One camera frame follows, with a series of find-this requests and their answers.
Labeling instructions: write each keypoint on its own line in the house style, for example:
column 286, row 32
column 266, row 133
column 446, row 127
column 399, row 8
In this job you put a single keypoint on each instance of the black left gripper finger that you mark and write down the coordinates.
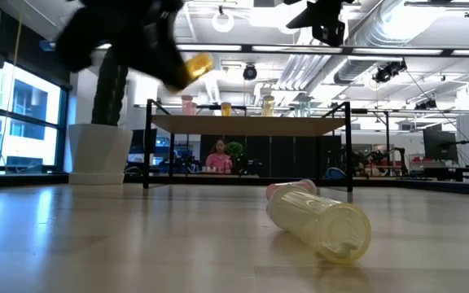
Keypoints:
column 175, row 71

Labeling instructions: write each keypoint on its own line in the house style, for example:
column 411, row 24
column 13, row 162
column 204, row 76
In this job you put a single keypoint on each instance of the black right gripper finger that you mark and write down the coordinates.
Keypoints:
column 309, row 16

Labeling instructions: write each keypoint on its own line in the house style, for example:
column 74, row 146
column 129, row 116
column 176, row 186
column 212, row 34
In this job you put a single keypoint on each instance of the pink medicine bottle white cap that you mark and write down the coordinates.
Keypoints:
column 295, row 186
column 187, row 106

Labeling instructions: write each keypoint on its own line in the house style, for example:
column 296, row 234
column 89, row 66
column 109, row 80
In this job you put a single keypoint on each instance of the teal medicine bottle white cap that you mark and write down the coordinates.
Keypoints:
column 304, row 109

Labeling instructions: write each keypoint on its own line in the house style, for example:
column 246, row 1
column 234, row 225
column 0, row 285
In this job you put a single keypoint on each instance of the yellow medicine bottle white cap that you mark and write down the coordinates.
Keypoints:
column 268, row 106
column 316, row 219

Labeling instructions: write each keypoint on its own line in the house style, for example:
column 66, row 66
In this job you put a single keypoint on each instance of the background black robot arm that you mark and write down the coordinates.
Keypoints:
column 399, row 151

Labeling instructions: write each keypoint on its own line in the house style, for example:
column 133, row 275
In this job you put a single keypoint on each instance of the green cactus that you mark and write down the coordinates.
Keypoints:
column 110, row 97

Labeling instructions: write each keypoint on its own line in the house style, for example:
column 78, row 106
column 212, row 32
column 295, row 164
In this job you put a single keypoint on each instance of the overhead LED light bar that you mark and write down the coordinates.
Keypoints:
column 401, row 51

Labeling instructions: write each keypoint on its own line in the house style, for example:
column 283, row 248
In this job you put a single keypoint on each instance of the black ceiling spotlight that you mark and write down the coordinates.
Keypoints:
column 426, row 104
column 387, row 72

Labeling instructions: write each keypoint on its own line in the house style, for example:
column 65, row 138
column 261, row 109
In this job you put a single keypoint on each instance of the person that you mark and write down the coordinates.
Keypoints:
column 219, row 160

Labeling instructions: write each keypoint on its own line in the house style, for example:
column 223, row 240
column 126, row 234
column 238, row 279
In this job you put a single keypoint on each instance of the small green potted plant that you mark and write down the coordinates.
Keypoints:
column 238, row 149

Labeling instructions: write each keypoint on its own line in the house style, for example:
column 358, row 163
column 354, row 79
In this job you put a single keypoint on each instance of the white faceted plant pot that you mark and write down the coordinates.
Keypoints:
column 100, row 154

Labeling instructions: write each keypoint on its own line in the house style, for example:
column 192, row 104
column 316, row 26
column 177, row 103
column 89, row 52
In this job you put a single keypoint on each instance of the large window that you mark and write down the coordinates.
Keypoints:
column 27, row 122

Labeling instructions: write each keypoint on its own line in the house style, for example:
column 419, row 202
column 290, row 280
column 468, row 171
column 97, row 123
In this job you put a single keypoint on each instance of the blue round object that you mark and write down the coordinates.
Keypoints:
column 335, row 174

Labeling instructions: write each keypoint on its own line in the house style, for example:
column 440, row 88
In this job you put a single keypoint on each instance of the black computer monitor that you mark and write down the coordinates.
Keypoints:
column 440, row 144

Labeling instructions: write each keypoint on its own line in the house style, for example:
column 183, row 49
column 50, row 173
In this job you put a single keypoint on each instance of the black hanging camera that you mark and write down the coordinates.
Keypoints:
column 250, row 72

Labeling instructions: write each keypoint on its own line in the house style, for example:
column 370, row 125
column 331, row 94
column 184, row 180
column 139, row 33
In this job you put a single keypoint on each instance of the wooden shelf black metal frame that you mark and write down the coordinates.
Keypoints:
column 251, row 125

